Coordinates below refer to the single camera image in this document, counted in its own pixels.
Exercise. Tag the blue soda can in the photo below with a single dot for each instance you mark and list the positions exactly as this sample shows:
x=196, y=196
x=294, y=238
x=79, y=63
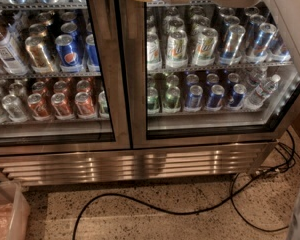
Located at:
x=194, y=98

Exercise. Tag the clear plastic bin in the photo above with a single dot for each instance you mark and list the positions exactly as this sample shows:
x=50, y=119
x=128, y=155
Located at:
x=14, y=212

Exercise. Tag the gold soda can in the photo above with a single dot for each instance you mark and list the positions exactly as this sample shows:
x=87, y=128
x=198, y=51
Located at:
x=41, y=59

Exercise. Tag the glass fridge door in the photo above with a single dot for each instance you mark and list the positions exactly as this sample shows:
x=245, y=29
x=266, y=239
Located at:
x=222, y=119
x=38, y=114

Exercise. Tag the red soda can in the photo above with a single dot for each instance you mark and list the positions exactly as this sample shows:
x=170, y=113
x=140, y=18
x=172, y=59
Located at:
x=85, y=105

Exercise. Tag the front diet dew can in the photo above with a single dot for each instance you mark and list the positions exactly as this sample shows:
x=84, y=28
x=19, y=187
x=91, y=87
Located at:
x=176, y=53

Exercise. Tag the brown tea bottle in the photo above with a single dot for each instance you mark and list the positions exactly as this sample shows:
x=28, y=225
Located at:
x=11, y=54

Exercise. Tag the blue pepsi can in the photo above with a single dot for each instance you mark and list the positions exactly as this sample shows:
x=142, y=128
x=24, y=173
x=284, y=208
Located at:
x=69, y=53

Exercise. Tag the silver blue can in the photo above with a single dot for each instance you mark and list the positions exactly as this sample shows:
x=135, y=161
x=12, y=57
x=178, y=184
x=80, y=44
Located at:
x=231, y=44

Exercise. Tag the diet dew can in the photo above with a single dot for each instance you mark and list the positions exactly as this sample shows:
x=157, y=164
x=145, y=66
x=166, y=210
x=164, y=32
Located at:
x=176, y=53
x=206, y=42

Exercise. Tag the green soda can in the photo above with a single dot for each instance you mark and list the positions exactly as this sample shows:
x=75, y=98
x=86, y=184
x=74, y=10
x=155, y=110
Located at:
x=171, y=102

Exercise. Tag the clear water bottle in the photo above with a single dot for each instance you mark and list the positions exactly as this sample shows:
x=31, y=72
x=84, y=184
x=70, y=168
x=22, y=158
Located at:
x=262, y=92

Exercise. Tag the steel fridge base grille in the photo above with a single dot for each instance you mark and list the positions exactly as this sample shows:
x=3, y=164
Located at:
x=112, y=166

